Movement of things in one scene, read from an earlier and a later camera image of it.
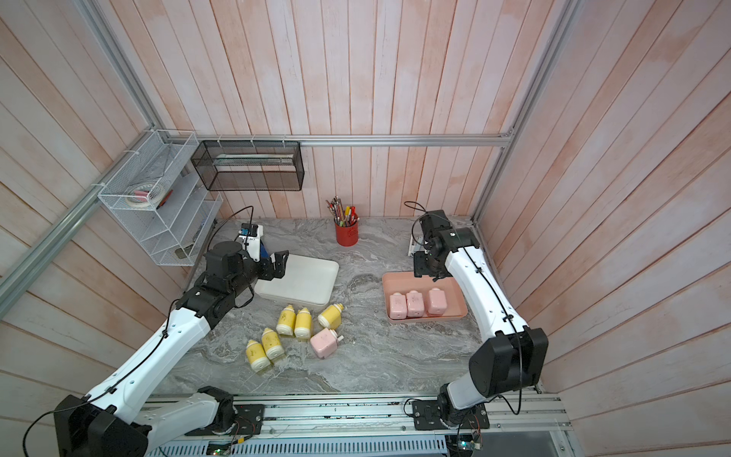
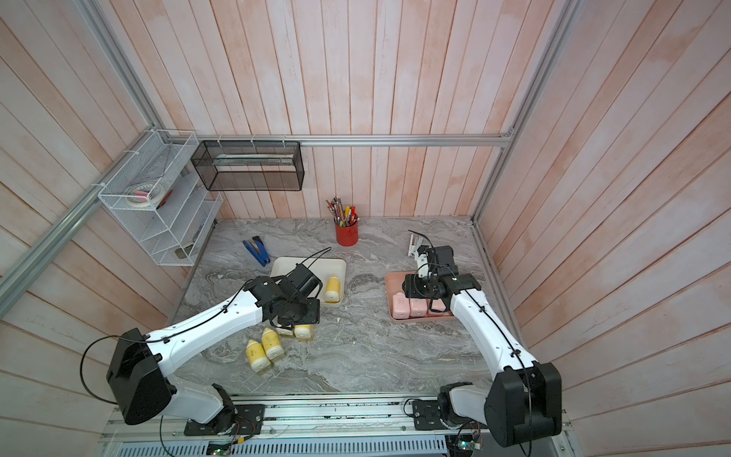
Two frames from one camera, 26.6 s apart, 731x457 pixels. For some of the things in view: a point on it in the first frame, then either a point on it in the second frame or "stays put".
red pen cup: [346, 236] stays put
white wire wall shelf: [157, 191] stays put
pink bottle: [437, 302] stays put
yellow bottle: [331, 316] -> [333, 289]
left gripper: [281, 264] -> [312, 317]
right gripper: [419, 266] -> [412, 287]
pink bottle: [415, 304] stays put
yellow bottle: [304, 324] stays put
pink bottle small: [398, 306] stays put
